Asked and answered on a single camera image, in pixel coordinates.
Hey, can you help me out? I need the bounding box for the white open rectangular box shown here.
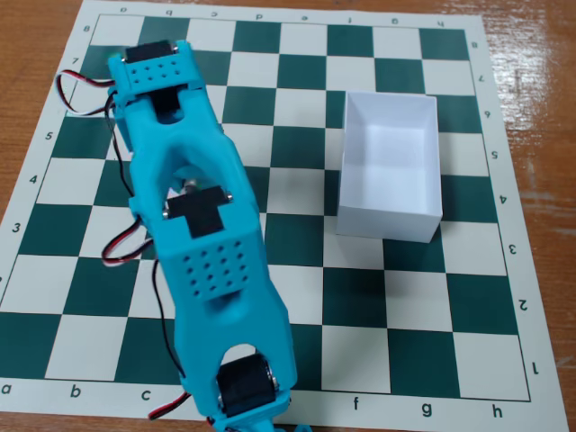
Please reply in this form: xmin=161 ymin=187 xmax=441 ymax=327
xmin=335 ymin=90 xmax=445 ymax=244

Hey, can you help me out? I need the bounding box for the cyan gripper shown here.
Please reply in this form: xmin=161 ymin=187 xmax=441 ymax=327
xmin=111 ymin=91 xmax=136 ymax=157

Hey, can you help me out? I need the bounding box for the red black base cable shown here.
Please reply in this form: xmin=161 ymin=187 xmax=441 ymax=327
xmin=148 ymin=390 xmax=193 ymax=422

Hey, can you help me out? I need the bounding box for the red white black looped servo cable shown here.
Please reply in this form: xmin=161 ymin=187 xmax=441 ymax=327
xmin=101 ymin=217 xmax=157 ymax=270

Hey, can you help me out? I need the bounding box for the green and white chessboard mat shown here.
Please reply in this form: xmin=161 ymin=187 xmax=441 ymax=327
xmin=0 ymin=0 xmax=571 ymax=432

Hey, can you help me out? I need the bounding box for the thin black wire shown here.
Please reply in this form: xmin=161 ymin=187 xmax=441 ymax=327
xmin=104 ymin=87 xmax=186 ymax=379

